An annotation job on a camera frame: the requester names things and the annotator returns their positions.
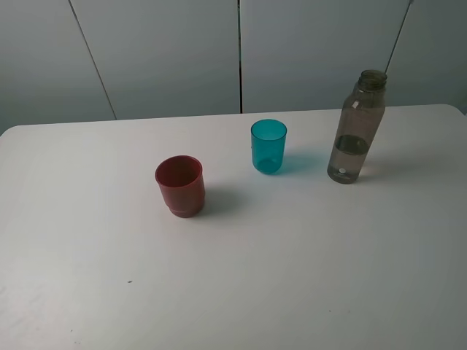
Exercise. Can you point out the smoky transparent water bottle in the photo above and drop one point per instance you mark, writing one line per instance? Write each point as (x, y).
(361, 115)

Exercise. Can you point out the red plastic cup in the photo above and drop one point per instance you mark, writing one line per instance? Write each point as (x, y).
(181, 182)

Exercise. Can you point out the teal transparent plastic cup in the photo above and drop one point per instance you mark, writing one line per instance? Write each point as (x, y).
(268, 138)

